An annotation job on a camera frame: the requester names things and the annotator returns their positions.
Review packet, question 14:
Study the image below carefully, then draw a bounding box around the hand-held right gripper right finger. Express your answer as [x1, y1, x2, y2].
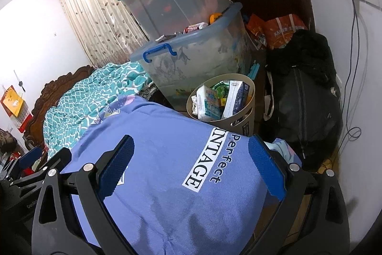
[248, 134, 350, 255]

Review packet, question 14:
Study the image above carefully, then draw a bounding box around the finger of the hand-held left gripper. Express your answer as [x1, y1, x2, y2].
[7, 147, 73, 187]

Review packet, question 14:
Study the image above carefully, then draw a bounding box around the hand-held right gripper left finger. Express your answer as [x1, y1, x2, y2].
[31, 135, 135, 255]

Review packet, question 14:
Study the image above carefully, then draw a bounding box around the beige plastic basket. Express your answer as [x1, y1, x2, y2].
[186, 73, 256, 136]

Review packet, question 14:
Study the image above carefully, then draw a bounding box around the blue and white carton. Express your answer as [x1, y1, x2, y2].
[222, 80, 252, 120]

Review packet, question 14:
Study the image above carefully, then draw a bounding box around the white tissue pack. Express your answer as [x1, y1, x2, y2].
[195, 85, 225, 122]

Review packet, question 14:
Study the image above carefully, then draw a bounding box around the green snack packet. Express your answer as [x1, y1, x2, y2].
[211, 81, 231, 101]

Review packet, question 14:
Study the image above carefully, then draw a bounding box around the black bag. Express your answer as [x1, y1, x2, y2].
[263, 30, 344, 167]

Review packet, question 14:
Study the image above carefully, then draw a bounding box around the carved wooden headboard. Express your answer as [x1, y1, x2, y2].
[22, 65, 96, 152]

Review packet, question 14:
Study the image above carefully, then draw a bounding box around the teal patterned quilt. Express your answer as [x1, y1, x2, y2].
[43, 62, 153, 154]

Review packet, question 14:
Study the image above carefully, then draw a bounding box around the orange shopping bag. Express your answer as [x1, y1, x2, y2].
[265, 14, 308, 50]

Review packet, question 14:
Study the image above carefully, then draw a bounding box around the small orange packet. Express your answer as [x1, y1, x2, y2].
[246, 14, 268, 44]

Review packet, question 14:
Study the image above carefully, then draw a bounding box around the beige leaf-print curtain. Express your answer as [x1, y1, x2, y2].
[54, 0, 150, 71]

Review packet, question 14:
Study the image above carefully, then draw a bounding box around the red and white packet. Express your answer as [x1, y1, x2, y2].
[183, 22, 208, 34]

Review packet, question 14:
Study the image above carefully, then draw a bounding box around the red and yellow wall calendar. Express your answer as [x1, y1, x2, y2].
[0, 85, 32, 132]

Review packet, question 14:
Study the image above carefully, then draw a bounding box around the blue-handled clear storage box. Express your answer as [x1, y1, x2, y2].
[130, 2, 258, 110]

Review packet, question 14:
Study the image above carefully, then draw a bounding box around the dark power cable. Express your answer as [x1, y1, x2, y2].
[337, 0, 371, 155]

